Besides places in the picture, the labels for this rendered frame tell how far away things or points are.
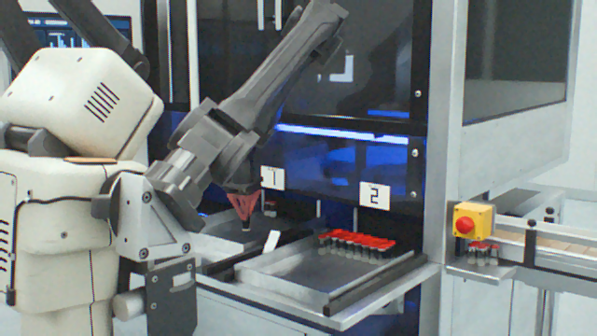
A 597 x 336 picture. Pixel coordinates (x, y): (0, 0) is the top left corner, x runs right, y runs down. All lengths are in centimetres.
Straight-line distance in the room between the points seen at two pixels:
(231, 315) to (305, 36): 117
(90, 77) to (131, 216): 22
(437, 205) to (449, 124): 19
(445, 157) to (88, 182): 85
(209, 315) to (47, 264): 120
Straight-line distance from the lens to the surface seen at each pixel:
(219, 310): 206
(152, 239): 84
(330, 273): 142
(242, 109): 94
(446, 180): 146
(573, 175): 619
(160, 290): 102
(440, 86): 144
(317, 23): 109
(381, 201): 155
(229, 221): 183
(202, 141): 88
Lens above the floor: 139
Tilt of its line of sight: 11 degrees down
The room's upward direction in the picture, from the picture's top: straight up
